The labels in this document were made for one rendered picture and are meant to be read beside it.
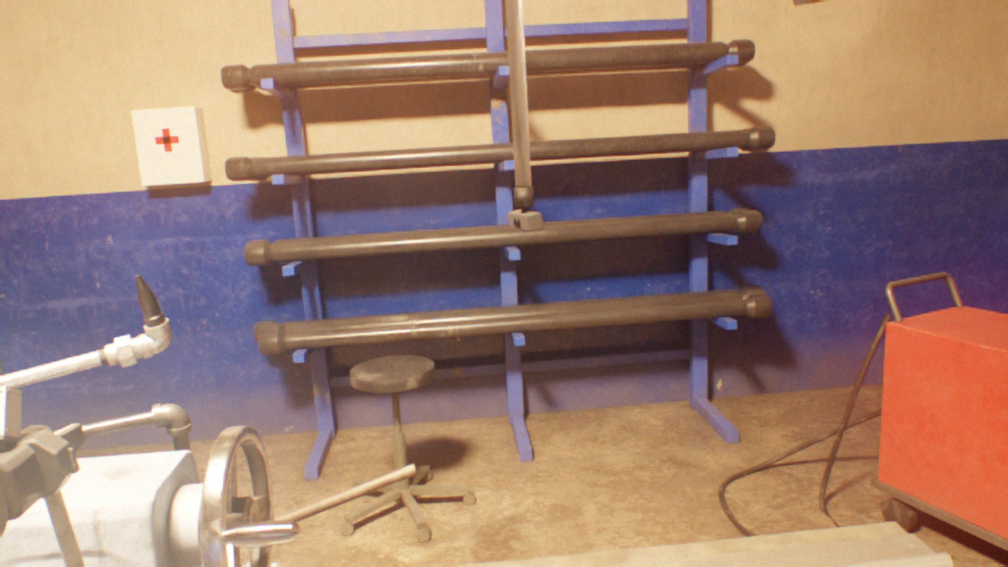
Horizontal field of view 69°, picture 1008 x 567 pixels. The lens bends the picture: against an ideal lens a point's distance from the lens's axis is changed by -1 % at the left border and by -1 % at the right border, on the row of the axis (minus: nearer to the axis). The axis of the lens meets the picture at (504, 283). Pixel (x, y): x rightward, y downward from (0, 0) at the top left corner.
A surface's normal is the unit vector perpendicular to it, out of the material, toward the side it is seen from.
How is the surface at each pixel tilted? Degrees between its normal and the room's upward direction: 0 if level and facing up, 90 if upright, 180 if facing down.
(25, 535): 82
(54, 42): 90
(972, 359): 90
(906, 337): 90
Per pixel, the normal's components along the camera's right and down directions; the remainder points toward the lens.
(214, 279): 0.08, 0.19
